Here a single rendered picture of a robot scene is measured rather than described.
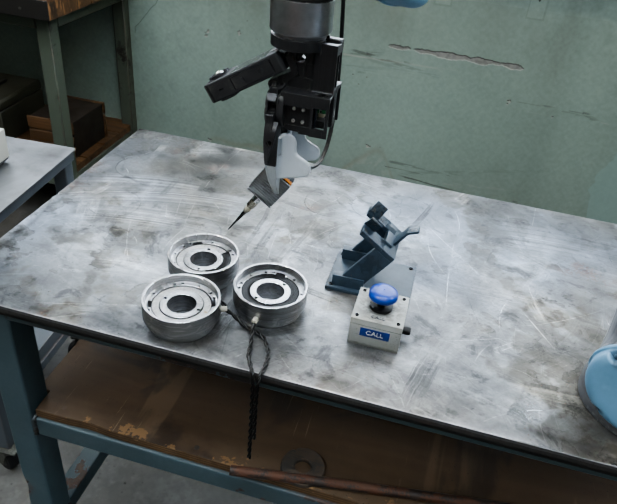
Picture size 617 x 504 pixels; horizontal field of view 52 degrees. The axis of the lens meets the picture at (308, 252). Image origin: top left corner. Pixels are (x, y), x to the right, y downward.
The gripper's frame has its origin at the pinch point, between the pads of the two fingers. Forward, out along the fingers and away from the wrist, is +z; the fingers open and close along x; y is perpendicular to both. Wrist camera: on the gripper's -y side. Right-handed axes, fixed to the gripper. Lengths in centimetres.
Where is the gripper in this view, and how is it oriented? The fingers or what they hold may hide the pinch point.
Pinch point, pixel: (275, 178)
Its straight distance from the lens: 88.0
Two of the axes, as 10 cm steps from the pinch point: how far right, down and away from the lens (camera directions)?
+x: 2.5, -5.3, 8.1
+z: -0.8, 8.2, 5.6
